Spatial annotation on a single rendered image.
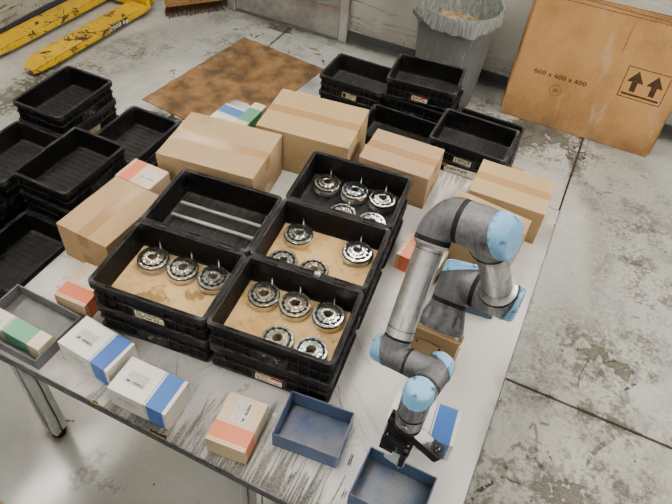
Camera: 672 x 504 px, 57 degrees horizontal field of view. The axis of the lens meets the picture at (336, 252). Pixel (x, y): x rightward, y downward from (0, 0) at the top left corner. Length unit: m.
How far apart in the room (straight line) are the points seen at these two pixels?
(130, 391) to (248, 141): 1.10
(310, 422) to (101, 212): 1.04
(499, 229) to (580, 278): 2.08
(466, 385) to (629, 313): 1.61
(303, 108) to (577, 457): 1.87
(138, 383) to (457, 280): 1.00
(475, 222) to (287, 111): 1.36
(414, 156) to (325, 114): 0.42
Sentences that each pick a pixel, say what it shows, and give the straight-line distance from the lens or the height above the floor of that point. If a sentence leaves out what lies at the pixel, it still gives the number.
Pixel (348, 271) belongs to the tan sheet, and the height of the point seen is 0.83.
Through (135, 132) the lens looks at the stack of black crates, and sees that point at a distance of 3.52.
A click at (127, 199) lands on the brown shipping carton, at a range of 2.37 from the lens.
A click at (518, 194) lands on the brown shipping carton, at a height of 0.86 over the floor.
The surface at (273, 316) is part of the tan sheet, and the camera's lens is 1.99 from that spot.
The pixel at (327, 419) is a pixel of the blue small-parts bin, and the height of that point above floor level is 0.70.
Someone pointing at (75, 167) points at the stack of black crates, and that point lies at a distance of 3.17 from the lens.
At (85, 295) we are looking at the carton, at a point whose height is 0.78.
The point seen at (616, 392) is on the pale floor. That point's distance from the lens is 3.19.
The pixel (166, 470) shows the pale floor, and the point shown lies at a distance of 2.68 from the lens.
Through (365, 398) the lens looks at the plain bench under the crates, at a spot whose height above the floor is 0.70.
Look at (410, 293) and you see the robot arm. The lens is 1.61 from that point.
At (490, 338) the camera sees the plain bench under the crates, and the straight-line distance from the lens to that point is 2.22.
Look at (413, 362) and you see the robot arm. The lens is 1.62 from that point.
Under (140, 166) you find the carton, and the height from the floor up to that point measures 0.85.
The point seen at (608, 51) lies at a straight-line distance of 4.47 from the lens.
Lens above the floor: 2.41
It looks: 46 degrees down
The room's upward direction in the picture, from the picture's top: 6 degrees clockwise
